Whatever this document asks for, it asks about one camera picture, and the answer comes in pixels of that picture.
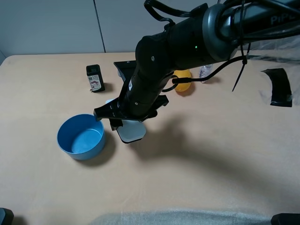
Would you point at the blue round bowl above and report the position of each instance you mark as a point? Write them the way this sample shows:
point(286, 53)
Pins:
point(81, 137)

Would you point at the clear bottle silver cap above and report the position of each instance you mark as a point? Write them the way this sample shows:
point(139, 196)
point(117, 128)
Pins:
point(205, 71)

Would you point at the black tape strip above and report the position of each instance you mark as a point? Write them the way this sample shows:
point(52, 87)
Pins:
point(281, 90)

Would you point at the black base corner right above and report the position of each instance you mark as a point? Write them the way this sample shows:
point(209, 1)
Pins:
point(286, 219)

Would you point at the black base corner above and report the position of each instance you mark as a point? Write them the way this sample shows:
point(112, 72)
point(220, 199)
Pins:
point(6, 216)
point(286, 219)

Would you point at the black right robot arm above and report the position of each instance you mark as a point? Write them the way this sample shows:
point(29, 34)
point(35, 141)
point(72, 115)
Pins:
point(205, 35)

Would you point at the black base corner left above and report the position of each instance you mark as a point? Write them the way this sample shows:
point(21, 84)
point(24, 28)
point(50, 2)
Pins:
point(6, 216)

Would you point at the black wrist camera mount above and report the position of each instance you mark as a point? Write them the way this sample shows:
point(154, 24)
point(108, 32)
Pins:
point(125, 69)

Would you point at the white rectangular box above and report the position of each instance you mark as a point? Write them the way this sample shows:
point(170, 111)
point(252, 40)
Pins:
point(131, 131)

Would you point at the black labelled small box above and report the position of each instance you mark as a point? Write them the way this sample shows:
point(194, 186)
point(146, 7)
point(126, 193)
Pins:
point(95, 78)

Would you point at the grey cloth at table edge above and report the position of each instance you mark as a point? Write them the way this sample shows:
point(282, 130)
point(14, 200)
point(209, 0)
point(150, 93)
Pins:
point(182, 217)

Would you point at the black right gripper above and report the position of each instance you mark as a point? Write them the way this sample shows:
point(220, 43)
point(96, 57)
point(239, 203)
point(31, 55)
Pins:
point(136, 100)

